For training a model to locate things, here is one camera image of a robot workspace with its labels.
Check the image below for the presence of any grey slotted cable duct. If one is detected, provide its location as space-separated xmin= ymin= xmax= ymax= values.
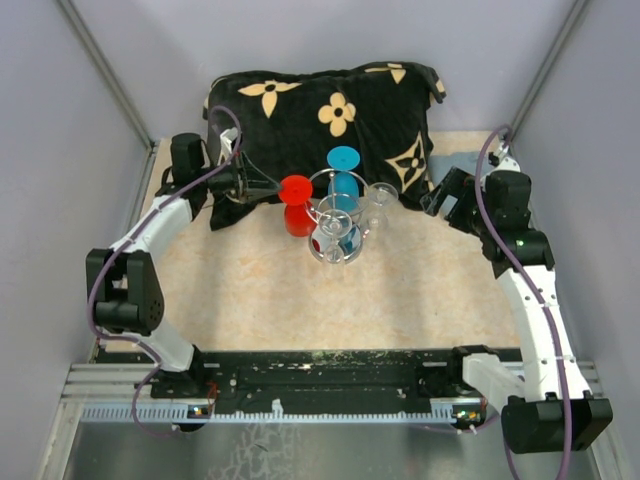
xmin=81 ymin=399 xmax=473 ymax=429

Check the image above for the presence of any red plastic wine glass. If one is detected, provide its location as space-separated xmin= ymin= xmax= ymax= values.
xmin=278 ymin=175 xmax=316 ymax=237

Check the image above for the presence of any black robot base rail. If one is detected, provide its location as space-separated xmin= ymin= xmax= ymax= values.
xmin=94 ymin=344 xmax=524 ymax=416

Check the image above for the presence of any grey blue cloth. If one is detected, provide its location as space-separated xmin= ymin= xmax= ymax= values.
xmin=429 ymin=152 xmax=477 ymax=177

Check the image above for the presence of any black floral blanket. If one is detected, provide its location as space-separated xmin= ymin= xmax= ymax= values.
xmin=202 ymin=61 xmax=446 ymax=210

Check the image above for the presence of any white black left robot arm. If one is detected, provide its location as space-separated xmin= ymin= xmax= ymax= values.
xmin=86 ymin=129 xmax=282 ymax=397

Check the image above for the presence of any blue plastic wine glass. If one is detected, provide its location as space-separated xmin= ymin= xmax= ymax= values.
xmin=327 ymin=146 xmax=360 ymax=213

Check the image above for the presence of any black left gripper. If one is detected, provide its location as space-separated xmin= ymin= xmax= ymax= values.
xmin=196 ymin=148 xmax=283 ymax=203

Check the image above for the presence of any clear wine glass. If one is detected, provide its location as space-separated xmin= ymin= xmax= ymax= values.
xmin=318 ymin=209 xmax=352 ymax=265
xmin=366 ymin=182 xmax=399 ymax=232

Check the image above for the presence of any clear wine glass right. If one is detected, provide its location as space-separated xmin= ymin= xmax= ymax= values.
xmin=366 ymin=182 xmax=399 ymax=232

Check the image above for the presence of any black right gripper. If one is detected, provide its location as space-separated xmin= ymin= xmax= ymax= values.
xmin=421 ymin=166 xmax=496 ymax=237

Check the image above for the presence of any clear wine glass front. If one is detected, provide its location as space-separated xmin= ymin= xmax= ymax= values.
xmin=318 ymin=209 xmax=352 ymax=265

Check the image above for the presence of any chrome wire wine glass rack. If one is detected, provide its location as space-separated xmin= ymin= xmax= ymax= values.
xmin=305 ymin=168 xmax=367 ymax=266

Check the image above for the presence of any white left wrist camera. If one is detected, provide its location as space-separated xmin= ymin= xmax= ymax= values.
xmin=219 ymin=127 xmax=240 ymax=159

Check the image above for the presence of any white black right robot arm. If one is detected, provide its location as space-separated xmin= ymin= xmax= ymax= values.
xmin=421 ymin=167 xmax=613 ymax=454

